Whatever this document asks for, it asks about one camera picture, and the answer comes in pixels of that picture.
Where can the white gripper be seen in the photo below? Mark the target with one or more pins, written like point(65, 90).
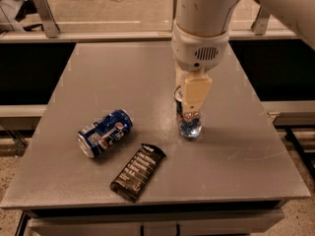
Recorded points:
point(198, 52)

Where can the silver blue redbull can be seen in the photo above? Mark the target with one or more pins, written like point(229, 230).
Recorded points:
point(189, 124)

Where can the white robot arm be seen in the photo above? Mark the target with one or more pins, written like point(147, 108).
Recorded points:
point(295, 15)

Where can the blue pepsi can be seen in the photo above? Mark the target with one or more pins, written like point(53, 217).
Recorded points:
point(102, 134)

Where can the black rxbar chocolate bar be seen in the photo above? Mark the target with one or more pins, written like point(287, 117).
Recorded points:
point(132, 180)

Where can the metal railing bar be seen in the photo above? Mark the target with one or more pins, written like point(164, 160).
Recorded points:
point(123, 36)

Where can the grey cabinet under table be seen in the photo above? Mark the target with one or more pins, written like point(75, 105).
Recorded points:
point(203, 219)

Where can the dark chair with cloth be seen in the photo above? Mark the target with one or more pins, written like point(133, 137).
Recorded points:
point(12, 12)

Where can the middle metal railing bracket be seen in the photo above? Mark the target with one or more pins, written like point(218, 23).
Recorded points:
point(174, 7)

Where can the metal railing bracket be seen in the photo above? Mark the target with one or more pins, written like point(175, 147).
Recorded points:
point(50, 27)
point(174, 7)
point(260, 24)

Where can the right metal railing bracket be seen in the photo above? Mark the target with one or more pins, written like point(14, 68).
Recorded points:
point(260, 24)

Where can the left metal railing bracket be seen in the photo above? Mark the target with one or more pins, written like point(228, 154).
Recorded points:
point(50, 27)

